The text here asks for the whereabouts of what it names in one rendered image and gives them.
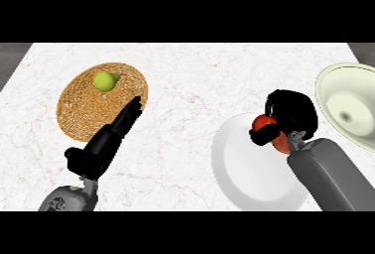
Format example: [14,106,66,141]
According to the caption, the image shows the pale cream bowl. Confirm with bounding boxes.
[312,62,375,154]

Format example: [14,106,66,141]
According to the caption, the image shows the white plate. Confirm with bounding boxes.
[211,111,309,212]

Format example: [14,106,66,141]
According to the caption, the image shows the red tomato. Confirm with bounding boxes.
[250,114,290,156]

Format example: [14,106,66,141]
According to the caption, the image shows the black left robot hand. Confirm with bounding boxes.
[63,95,143,182]

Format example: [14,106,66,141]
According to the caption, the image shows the round wicker placemat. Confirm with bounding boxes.
[56,62,149,143]

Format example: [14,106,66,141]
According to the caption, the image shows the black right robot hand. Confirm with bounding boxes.
[247,88,318,147]

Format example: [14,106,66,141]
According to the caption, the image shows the green pear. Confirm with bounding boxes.
[92,70,121,93]

